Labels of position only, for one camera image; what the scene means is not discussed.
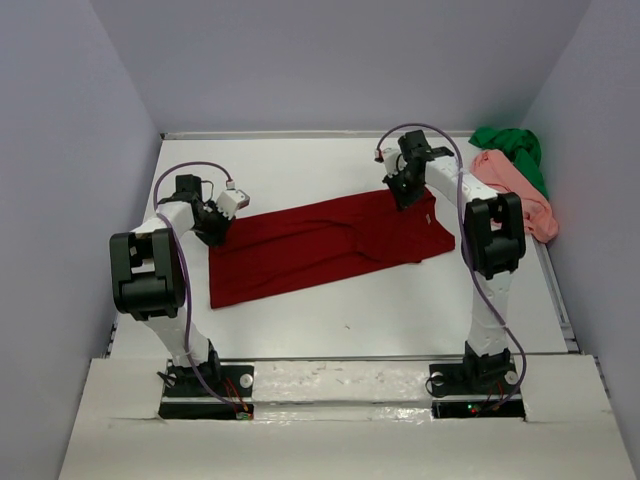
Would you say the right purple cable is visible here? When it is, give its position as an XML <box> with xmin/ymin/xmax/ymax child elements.
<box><xmin>374</xmin><ymin>123</ymin><xmax>529</xmax><ymax>412</ymax></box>

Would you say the dark red t shirt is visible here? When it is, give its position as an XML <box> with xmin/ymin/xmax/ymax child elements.
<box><xmin>209</xmin><ymin>190</ymin><xmax>455</xmax><ymax>309</ymax></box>

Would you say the pink t shirt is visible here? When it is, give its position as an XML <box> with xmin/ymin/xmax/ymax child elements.
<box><xmin>471</xmin><ymin>150</ymin><xmax>559</xmax><ymax>243</ymax></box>

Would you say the green t shirt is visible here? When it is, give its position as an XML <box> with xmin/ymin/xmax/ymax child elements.
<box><xmin>469</xmin><ymin>127</ymin><xmax>549</xmax><ymax>199</ymax></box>

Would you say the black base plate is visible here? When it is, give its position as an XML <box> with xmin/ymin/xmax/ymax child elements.
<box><xmin>425</xmin><ymin>362</ymin><xmax>526</xmax><ymax>420</ymax></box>
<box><xmin>156</xmin><ymin>362</ymin><xmax>255</xmax><ymax>421</ymax></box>

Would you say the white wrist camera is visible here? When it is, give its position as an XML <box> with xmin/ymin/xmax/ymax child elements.
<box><xmin>374</xmin><ymin>148</ymin><xmax>406</xmax><ymax>177</ymax></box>
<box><xmin>215</xmin><ymin>189</ymin><xmax>250</xmax><ymax>220</ymax></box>

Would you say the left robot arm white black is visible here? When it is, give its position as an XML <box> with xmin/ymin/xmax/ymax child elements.
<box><xmin>109</xmin><ymin>174</ymin><xmax>248</xmax><ymax>404</ymax></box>

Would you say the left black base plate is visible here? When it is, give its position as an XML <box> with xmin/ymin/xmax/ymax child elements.
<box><xmin>156</xmin><ymin>362</ymin><xmax>255</xmax><ymax>421</ymax></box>

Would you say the metal rail at table front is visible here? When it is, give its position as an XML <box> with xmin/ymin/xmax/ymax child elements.
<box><xmin>167</xmin><ymin>353</ymin><xmax>586</xmax><ymax>364</ymax></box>

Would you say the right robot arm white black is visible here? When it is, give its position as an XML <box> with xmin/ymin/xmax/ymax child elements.
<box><xmin>375</xmin><ymin>124</ymin><xmax>526</xmax><ymax>401</ymax></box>

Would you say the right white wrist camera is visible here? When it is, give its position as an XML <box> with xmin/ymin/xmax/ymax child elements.
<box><xmin>374</xmin><ymin>148</ymin><xmax>406</xmax><ymax>177</ymax></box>

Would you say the purple cable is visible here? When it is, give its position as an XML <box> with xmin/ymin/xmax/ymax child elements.
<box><xmin>153</xmin><ymin>160</ymin><xmax>251</xmax><ymax>409</ymax></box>
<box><xmin>374</xmin><ymin>123</ymin><xmax>529</xmax><ymax>412</ymax></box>

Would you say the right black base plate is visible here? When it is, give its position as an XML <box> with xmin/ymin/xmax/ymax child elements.
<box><xmin>425</xmin><ymin>362</ymin><xmax>526</xmax><ymax>420</ymax></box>

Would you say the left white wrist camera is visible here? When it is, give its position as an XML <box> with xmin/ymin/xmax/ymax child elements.
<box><xmin>215</xmin><ymin>189</ymin><xmax>250</xmax><ymax>220</ymax></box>

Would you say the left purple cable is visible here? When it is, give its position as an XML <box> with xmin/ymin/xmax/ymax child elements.
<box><xmin>153</xmin><ymin>160</ymin><xmax>251</xmax><ymax>409</ymax></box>

